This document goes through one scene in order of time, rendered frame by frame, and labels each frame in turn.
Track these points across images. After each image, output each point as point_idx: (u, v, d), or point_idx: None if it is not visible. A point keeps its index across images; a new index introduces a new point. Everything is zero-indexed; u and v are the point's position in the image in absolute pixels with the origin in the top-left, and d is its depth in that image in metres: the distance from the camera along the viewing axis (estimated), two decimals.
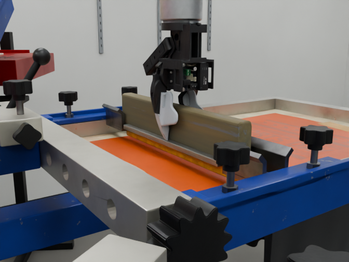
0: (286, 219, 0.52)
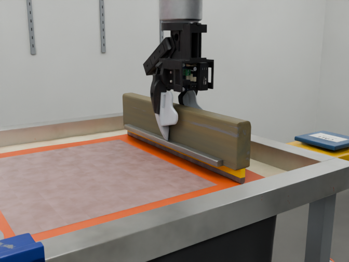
0: None
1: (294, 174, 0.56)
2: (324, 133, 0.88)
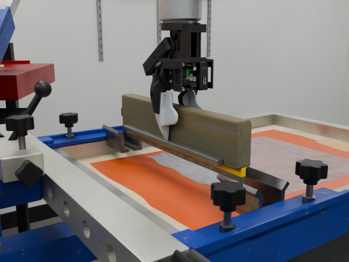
0: (282, 254, 0.53)
1: None
2: None
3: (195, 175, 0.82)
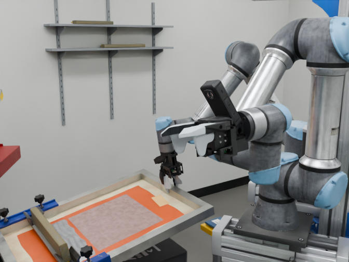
0: None
1: (187, 215, 1.61)
2: (219, 219, 1.97)
3: (65, 240, 1.62)
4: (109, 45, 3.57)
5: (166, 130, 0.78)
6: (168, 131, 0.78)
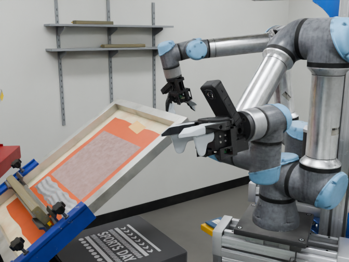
0: (58, 248, 1.28)
1: (161, 136, 1.46)
2: (219, 219, 1.97)
3: (49, 198, 1.55)
4: (109, 45, 3.57)
5: (166, 130, 0.78)
6: (168, 131, 0.78)
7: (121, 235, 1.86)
